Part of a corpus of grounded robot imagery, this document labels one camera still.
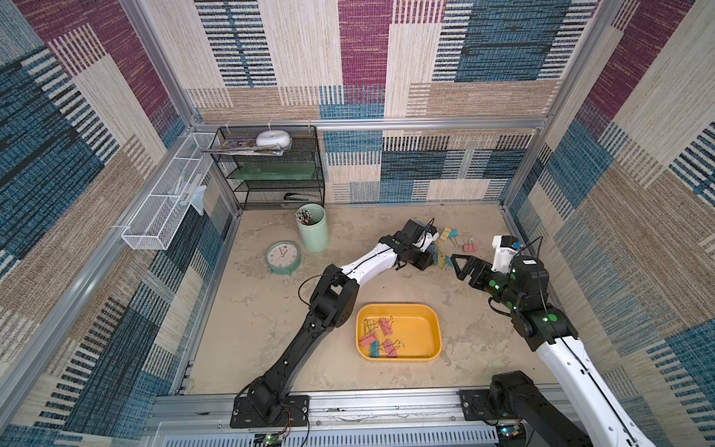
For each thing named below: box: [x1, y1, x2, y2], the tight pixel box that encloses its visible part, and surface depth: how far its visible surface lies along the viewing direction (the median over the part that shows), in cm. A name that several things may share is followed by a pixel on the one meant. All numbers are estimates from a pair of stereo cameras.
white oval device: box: [256, 129, 291, 149], surface depth 91 cm
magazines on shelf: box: [201, 137, 286, 156], surface depth 83 cm
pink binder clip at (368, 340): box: [359, 332, 377, 347], surface depth 84 cm
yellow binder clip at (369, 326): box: [362, 318, 379, 335], surface depth 88 cm
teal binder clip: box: [370, 339, 381, 358], surface depth 84 cm
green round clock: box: [265, 240, 302, 275], surface depth 104 cm
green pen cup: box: [295, 203, 329, 254], surface depth 101 cm
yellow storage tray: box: [355, 303, 443, 362], surface depth 87 cm
